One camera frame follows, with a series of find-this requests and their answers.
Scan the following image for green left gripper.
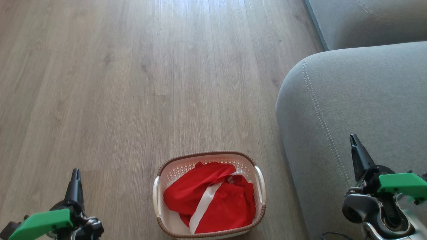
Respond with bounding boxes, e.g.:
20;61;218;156
8;168;104;240

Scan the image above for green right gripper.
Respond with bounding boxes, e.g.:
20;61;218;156
349;134;427;204

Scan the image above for red shirt thin white stripes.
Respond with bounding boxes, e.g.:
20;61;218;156
163;162;237;227

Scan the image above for red shorts wide white stripe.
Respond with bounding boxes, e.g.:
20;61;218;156
189;173;256;234

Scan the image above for grey fabric sofa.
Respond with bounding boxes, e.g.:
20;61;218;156
276;0;427;240

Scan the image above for white plastic laundry basket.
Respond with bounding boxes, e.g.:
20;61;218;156
153;151;266;239

